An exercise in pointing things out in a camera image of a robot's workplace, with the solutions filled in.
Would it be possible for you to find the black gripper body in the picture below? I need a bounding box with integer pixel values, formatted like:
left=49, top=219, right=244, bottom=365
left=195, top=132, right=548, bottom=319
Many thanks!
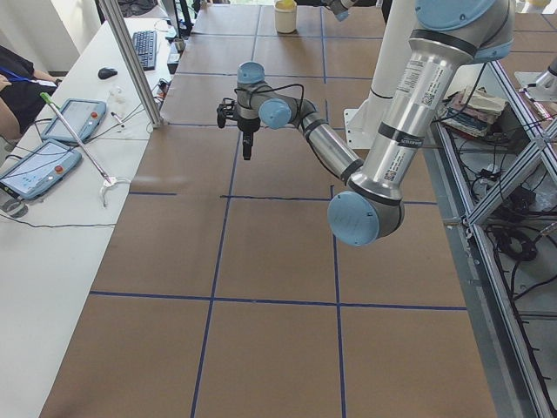
left=238, top=118, right=260, bottom=146

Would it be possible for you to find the third robot base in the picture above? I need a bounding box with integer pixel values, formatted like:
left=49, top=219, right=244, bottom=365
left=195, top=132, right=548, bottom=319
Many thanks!
left=514, top=59, right=556, bottom=102

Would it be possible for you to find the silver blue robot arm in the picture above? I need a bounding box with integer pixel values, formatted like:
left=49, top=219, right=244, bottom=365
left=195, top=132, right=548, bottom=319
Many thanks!
left=232, top=1, right=515, bottom=246
left=323, top=0, right=358, bottom=22

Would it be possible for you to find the white lidded container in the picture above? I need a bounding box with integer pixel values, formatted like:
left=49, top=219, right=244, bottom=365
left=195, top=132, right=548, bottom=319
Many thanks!
left=274, top=0, right=297, bottom=34

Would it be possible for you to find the black keyboard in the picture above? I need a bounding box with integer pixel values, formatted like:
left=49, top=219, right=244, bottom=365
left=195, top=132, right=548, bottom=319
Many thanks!
left=132, top=30, right=158, bottom=71

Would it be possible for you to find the metal reacher grabber stick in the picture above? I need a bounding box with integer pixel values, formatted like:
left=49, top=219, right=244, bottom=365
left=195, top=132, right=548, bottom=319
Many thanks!
left=40, top=92, right=131, bottom=208

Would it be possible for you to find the black computer mouse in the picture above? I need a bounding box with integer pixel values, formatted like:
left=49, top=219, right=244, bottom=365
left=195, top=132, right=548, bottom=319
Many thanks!
left=97, top=67, right=118, bottom=80

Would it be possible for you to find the upper teach pendant tablet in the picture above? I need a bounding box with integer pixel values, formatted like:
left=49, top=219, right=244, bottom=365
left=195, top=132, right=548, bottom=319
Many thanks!
left=40, top=98, right=107, bottom=145

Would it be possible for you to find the teach pendant tablet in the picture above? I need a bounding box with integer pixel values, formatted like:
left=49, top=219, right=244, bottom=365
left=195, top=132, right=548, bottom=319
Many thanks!
left=40, top=98, right=107, bottom=145
left=1, top=139, right=82, bottom=200

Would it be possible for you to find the lower teach pendant tablet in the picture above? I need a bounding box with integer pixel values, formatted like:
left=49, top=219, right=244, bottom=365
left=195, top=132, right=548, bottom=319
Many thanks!
left=1, top=139, right=82, bottom=200

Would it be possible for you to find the stack of magazines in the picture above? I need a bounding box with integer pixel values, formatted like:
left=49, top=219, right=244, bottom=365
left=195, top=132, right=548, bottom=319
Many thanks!
left=439, top=85, right=507, bottom=138

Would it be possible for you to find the seated person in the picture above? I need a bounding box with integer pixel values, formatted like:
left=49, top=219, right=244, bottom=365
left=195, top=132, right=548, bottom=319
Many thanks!
left=1, top=46, right=62, bottom=145

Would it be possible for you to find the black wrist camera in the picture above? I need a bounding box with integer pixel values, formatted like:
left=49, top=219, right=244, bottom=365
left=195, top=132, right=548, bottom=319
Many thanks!
left=217, top=98, right=238, bottom=129

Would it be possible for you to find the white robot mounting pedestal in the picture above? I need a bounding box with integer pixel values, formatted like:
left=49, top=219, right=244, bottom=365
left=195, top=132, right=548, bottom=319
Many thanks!
left=345, top=0, right=417, bottom=149

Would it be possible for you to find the aluminium frame post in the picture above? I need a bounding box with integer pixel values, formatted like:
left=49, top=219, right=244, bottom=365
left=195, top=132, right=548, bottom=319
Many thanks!
left=97, top=1, right=172, bottom=128

